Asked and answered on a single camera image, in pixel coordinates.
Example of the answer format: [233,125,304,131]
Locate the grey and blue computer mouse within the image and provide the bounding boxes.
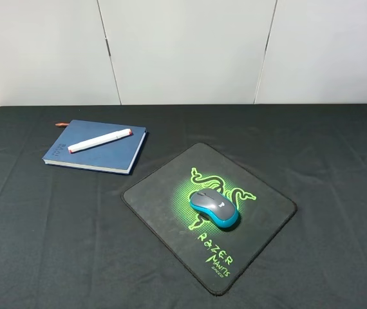
[189,188,239,229]

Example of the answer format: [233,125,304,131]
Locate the white marker pen red caps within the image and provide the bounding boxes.
[68,129,133,153]

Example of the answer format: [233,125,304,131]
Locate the blue hardcover notebook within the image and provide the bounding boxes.
[42,120,147,174]

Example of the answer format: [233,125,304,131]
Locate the black green Razer mouse pad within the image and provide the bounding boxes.
[122,143,297,295]

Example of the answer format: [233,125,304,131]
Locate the orange bookmark ribbon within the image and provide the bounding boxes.
[55,122,69,127]

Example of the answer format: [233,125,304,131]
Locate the black tablecloth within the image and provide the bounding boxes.
[0,104,367,308]

